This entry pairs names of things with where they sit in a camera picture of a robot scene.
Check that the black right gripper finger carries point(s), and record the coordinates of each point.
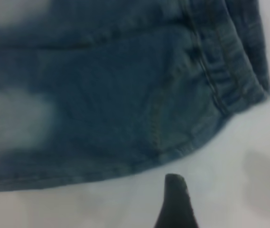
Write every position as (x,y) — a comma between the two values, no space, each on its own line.
(175,204)

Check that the blue denim pants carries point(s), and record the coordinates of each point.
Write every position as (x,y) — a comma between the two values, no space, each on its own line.
(101,95)

